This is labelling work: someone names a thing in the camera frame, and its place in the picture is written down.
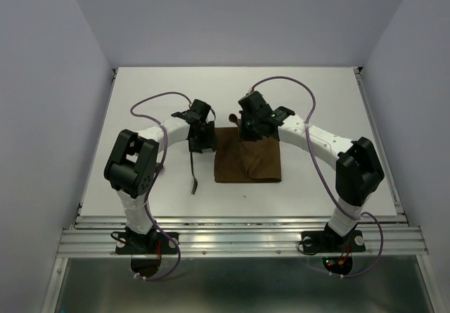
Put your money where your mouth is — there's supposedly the black fork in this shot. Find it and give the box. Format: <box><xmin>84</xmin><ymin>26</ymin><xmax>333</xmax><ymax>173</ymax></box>
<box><xmin>190</xmin><ymin>152</ymin><xmax>198</xmax><ymax>195</ymax></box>

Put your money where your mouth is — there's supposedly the aluminium frame rail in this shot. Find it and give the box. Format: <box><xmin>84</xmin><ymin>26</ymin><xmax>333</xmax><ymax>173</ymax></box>
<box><xmin>56</xmin><ymin>214</ymin><xmax>428</xmax><ymax>258</ymax></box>

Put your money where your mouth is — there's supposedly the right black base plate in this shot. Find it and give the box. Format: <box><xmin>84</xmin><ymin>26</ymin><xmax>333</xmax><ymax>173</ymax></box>
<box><xmin>297</xmin><ymin>229</ymin><xmax>366</xmax><ymax>255</ymax></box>

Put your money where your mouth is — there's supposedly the brown cloth napkin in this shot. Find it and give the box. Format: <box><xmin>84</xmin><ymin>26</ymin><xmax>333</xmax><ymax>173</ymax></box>
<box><xmin>214</xmin><ymin>114</ymin><xmax>282</xmax><ymax>184</ymax></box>

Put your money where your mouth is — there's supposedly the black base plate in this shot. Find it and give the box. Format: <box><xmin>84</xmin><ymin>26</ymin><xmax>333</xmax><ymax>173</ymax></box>
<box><xmin>110</xmin><ymin>229</ymin><xmax>179</xmax><ymax>255</ymax></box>
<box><xmin>297</xmin><ymin>229</ymin><xmax>366</xmax><ymax>255</ymax></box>

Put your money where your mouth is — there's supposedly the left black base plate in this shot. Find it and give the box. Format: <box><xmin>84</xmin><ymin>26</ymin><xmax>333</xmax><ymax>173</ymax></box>
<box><xmin>110</xmin><ymin>229</ymin><xmax>179</xmax><ymax>255</ymax></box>

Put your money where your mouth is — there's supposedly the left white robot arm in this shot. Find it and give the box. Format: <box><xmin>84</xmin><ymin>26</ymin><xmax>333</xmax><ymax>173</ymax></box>
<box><xmin>103</xmin><ymin>99</ymin><xmax>217</xmax><ymax>255</ymax></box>

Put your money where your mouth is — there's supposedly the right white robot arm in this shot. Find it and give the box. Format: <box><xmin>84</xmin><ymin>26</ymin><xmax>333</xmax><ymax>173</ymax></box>
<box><xmin>238</xmin><ymin>91</ymin><xmax>385</xmax><ymax>250</ymax></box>

